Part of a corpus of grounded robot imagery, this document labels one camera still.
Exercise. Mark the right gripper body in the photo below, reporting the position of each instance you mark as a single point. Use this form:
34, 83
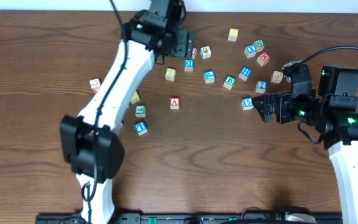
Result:
303, 107

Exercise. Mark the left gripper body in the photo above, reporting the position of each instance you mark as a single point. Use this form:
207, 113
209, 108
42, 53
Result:
176, 45

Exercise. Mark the red I block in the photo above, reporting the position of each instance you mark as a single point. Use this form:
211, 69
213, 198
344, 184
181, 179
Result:
194, 52

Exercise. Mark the blue 2 block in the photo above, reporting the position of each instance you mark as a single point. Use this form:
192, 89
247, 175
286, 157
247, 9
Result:
261, 86

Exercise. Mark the red A block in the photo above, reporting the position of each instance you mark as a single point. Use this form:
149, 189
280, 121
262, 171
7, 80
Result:
174, 103

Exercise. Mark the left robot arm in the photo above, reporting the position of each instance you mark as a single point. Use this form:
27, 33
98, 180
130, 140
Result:
90, 141

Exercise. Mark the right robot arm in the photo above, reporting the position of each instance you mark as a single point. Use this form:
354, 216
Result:
331, 110

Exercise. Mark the yellow block centre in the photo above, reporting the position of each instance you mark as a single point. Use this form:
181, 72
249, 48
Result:
170, 74

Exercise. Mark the blue D block middle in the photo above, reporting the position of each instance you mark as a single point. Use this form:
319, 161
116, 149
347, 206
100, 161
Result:
189, 65

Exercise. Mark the white picture block centre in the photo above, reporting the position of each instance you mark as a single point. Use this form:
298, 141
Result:
205, 52

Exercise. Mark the white block far right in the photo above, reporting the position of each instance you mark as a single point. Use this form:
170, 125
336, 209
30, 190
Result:
277, 77

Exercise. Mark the blue P block centre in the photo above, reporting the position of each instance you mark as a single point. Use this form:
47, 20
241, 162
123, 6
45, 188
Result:
209, 76

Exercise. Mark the yellow block tilted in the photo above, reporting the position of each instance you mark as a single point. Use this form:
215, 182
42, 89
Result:
135, 98

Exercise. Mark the yellow block top right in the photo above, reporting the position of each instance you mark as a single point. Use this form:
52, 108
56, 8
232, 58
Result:
233, 34

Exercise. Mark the red M block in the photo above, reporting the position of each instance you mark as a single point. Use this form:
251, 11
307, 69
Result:
263, 59

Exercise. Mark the green 7 block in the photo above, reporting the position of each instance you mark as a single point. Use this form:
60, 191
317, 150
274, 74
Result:
140, 111

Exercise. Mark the white red picture block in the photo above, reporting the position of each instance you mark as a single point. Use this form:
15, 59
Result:
95, 84

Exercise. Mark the green B block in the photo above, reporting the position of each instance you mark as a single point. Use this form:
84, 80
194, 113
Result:
229, 82

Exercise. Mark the green N block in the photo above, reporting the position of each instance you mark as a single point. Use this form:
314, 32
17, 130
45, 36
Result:
259, 45

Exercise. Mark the blue 5 block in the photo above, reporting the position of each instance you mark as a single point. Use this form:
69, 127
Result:
247, 104

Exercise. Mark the blue H block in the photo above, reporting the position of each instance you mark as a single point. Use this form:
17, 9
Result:
245, 73

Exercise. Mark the blue X block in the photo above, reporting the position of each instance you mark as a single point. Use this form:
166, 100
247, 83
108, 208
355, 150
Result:
250, 51

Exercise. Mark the blue L block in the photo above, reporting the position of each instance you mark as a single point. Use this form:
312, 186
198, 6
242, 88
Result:
141, 128

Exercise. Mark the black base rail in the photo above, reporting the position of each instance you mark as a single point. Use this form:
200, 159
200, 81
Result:
135, 218

